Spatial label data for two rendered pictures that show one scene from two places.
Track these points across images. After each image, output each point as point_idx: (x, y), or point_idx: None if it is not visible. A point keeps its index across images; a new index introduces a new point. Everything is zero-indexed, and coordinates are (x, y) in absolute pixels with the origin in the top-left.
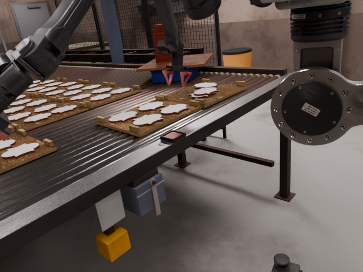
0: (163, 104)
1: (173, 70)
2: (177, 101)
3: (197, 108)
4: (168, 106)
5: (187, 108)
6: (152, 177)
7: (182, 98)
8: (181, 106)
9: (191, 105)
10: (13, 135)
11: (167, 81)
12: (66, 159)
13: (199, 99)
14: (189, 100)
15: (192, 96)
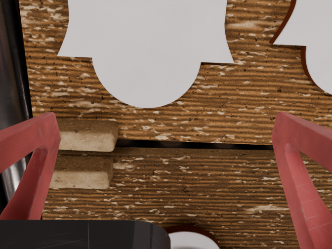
0: (283, 42)
1: (130, 221)
2: (251, 157)
3: (31, 99)
4: (216, 25)
5: (59, 51)
6: None
7: (255, 210)
8: (125, 59)
9: (99, 120)
10: None
11: (299, 130)
12: None
13: (66, 174)
14: (108, 137)
15: (196, 232)
